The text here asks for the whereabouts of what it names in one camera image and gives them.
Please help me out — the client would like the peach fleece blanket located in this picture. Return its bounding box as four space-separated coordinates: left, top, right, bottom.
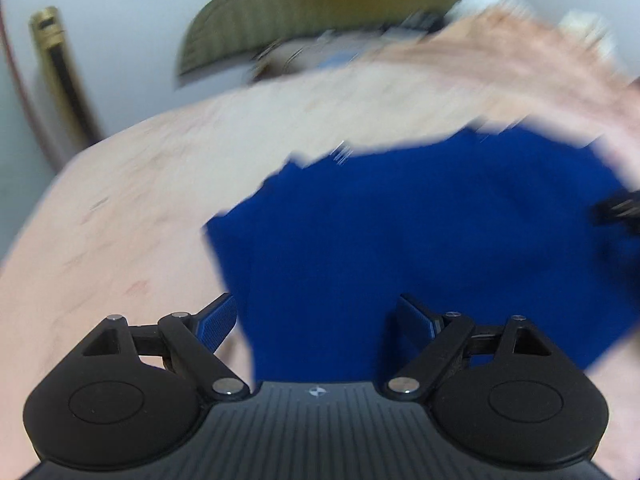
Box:
350 10 640 196

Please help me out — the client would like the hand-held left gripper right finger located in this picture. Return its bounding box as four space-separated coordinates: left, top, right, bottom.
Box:
387 294 557 402

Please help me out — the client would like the green padded headboard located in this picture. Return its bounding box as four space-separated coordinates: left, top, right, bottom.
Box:
175 0 476 79

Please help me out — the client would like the blue beaded sweater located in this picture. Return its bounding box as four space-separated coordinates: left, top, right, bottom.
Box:
205 127 640 385

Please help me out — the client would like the frosted glass door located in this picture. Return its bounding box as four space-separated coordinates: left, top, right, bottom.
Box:
0 5 58 261

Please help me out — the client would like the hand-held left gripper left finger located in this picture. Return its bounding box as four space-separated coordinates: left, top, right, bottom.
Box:
82 292 251 402

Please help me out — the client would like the dark clothes pile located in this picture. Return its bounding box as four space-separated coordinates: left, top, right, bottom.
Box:
395 9 451 34

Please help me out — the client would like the pink bed sheet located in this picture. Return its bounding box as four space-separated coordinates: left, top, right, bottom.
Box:
0 67 640 480

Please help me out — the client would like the gold tower air conditioner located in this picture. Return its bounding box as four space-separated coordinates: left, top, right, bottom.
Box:
29 6 103 144

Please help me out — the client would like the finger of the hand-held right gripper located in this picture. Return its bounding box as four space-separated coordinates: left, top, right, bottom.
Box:
592 189 640 234

